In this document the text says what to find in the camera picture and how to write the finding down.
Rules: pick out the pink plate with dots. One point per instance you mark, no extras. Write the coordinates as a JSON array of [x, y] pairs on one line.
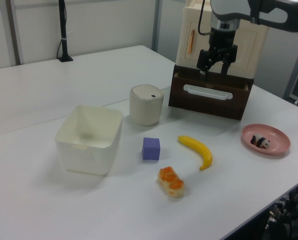
[[276, 136]]

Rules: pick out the cream lidded trash can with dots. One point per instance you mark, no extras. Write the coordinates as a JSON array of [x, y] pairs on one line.
[[145, 110]]

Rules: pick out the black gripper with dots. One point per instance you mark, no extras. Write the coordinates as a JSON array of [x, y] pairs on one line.
[[222, 38]]

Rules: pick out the cream plastic cabinet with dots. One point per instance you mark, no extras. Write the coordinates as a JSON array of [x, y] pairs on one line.
[[248, 50]]

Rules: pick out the panda figurine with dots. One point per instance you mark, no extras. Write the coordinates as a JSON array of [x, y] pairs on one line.
[[261, 142]]

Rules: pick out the white plastic box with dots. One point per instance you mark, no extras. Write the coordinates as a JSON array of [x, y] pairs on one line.
[[89, 160]]

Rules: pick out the black camera stand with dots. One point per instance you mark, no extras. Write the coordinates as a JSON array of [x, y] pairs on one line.
[[63, 30]]

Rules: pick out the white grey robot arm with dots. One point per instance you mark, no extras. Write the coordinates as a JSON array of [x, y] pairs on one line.
[[226, 10]]

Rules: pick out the yellow toy banana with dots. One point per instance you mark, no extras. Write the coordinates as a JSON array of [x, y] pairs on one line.
[[196, 146]]

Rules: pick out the brown wooden drawer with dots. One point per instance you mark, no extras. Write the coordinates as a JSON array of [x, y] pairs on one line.
[[203, 106]]

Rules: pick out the black mesh chair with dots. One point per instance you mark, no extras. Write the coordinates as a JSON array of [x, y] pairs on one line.
[[296, 207]]

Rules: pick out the orange topped toy bread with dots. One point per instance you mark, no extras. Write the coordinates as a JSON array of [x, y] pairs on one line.
[[171, 183]]

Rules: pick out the purple foam cube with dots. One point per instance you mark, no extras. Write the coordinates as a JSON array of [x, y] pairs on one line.
[[151, 150]]

